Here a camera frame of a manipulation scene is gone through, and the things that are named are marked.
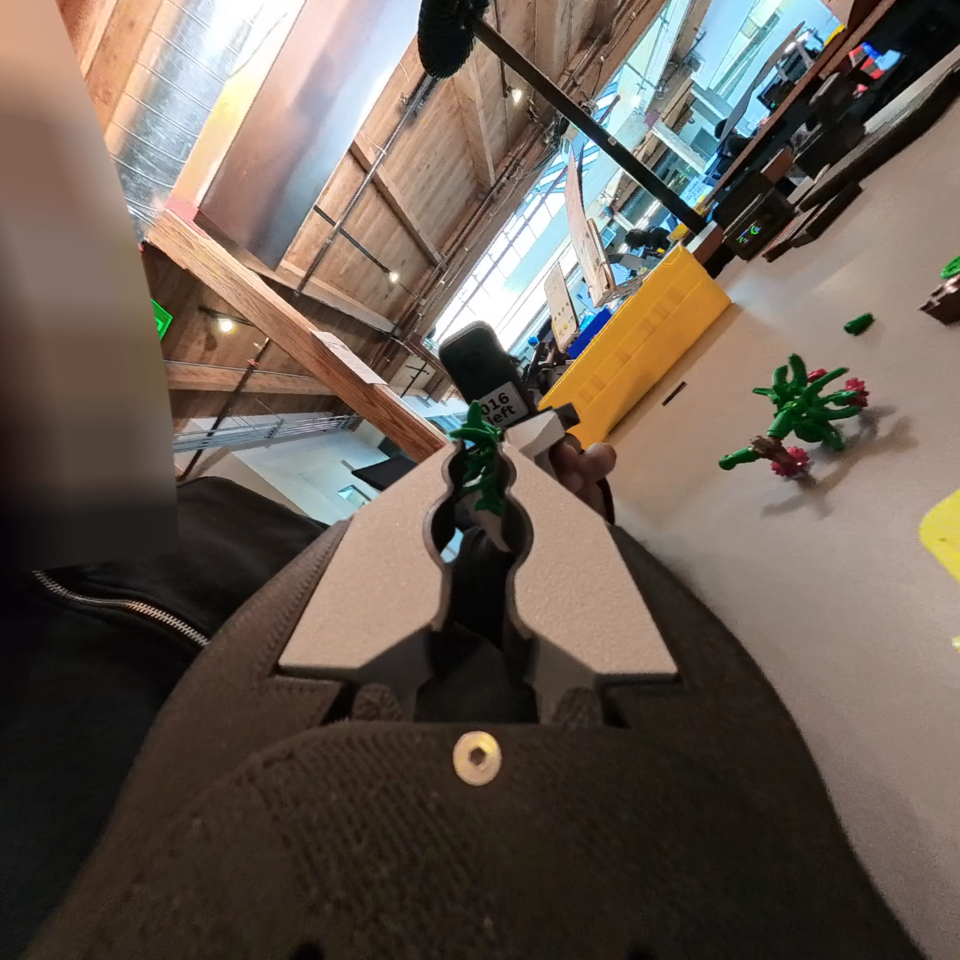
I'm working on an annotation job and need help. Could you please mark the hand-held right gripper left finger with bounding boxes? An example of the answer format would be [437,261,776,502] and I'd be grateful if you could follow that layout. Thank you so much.
[278,442,470,721]

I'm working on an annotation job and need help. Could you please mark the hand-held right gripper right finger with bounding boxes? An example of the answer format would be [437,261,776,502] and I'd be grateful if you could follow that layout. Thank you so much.
[496,444,678,721]

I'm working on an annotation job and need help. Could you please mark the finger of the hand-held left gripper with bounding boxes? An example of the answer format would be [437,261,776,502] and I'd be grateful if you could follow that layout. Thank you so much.
[453,496,514,561]
[504,403,583,477]

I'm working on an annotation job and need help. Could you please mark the green toy brick leaf sprig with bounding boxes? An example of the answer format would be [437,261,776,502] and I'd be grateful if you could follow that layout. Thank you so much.
[447,401,511,519]

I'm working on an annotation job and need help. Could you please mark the green toy brick vine plant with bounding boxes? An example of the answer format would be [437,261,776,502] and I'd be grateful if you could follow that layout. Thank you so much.
[718,354,871,481]

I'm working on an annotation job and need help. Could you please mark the pile of small toy bricks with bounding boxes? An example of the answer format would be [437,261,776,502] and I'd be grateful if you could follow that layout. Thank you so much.
[921,253,960,325]

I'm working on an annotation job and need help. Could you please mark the person's left forearm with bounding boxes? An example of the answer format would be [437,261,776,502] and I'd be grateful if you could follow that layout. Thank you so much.
[448,525,541,723]

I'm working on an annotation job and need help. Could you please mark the person's left hand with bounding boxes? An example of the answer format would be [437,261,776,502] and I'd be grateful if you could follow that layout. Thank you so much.
[551,441,618,524]

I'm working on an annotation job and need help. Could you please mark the paper instruction booklet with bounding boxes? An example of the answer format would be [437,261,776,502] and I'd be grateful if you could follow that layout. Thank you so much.
[543,262,582,354]
[564,146,620,309]

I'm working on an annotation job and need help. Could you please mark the black office chair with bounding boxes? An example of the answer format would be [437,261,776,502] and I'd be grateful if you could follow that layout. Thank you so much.
[351,450,420,492]

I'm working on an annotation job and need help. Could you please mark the blue plastic bin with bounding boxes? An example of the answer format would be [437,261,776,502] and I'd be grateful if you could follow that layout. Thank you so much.
[566,307,612,361]

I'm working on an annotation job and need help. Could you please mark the paper notice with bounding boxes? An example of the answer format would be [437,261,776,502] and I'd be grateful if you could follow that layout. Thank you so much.
[309,328,390,387]

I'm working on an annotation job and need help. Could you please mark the yellow plastic bin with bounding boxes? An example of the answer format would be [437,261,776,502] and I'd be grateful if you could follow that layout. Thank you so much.
[538,243,732,451]

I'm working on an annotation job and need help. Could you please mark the black pole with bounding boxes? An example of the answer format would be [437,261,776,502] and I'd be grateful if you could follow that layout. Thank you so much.
[418,0,710,234]

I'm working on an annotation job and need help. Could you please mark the black charger case with display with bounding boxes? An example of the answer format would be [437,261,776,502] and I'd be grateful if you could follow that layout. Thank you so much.
[712,168,796,261]

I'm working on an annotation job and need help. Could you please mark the small black battery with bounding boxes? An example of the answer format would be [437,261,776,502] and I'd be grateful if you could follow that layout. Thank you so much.
[791,183,864,249]
[763,217,815,262]

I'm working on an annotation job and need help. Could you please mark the lime green toy brick pot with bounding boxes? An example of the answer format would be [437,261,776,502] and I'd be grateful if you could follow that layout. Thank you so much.
[918,487,960,654]

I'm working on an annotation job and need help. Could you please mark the black flat box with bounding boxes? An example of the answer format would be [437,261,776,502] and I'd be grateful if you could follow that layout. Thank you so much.
[796,112,939,215]

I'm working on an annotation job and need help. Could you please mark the wooden background desk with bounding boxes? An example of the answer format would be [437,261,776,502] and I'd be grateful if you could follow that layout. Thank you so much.
[705,0,901,196]

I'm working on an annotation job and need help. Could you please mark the black open case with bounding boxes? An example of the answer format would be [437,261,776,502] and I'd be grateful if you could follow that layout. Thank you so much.
[802,71,871,177]

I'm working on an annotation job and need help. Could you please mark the wooden post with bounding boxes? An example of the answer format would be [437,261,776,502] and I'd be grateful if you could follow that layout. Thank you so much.
[142,210,451,462]

